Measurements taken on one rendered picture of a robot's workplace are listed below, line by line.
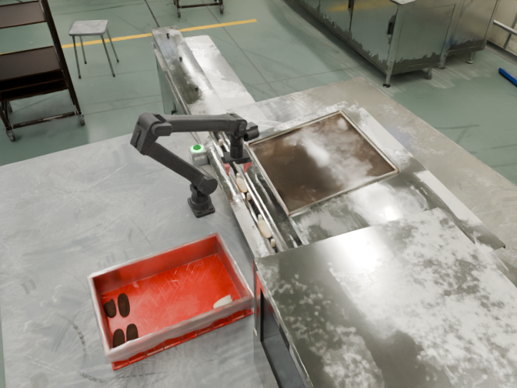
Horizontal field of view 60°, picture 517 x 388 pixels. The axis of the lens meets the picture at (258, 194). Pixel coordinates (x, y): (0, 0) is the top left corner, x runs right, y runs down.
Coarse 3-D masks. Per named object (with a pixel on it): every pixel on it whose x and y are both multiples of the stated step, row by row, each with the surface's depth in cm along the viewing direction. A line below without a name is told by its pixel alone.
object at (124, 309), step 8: (120, 296) 153; (112, 304) 151; (120, 304) 151; (128, 304) 151; (112, 312) 148; (120, 312) 149; (128, 312) 149; (128, 328) 144; (136, 328) 144; (120, 336) 141; (128, 336) 141; (136, 336) 142; (120, 344) 139
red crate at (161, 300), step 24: (192, 264) 165; (216, 264) 165; (120, 288) 157; (144, 288) 157; (168, 288) 157; (192, 288) 157; (216, 288) 157; (144, 312) 149; (168, 312) 149; (192, 312) 149; (240, 312) 146; (192, 336) 141
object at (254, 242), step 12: (156, 48) 303; (168, 72) 272; (180, 96) 250; (204, 132) 223; (204, 144) 216; (216, 156) 208; (216, 168) 202; (228, 180) 195; (228, 192) 189; (228, 204) 186; (240, 204) 184; (240, 216) 178; (240, 228) 175; (252, 228) 173; (252, 240) 168; (252, 252) 164; (264, 252) 164
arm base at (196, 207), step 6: (192, 192) 183; (192, 198) 183; (198, 198) 181; (204, 198) 182; (210, 198) 186; (192, 204) 183; (198, 204) 183; (204, 204) 183; (210, 204) 187; (192, 210) 186; (198, 210) 185; (204, 210) 185; (210, 210) 186; (198, 216) 183
